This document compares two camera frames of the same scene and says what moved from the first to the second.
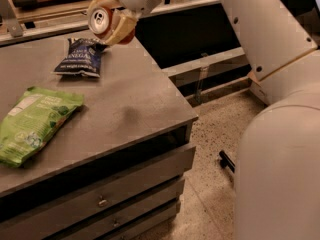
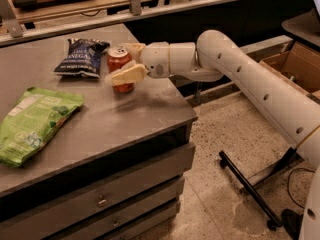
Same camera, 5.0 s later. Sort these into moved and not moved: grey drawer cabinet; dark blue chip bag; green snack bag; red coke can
Moved: red coke can
Not moved: dark blue chip bag; grey drawer cabinet; green snack bag
